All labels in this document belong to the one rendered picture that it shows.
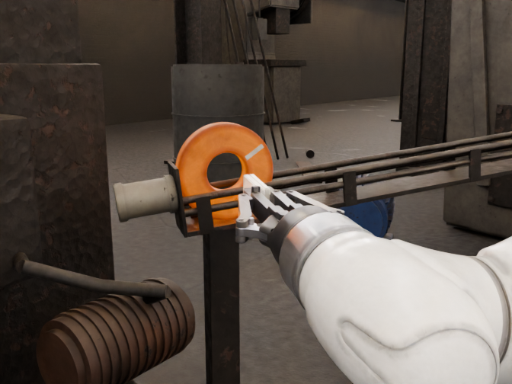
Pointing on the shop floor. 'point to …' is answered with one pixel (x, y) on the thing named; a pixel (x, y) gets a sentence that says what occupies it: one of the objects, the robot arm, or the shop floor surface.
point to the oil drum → (216, 106)
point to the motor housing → (115, 337)
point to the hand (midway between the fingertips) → (256, 192)
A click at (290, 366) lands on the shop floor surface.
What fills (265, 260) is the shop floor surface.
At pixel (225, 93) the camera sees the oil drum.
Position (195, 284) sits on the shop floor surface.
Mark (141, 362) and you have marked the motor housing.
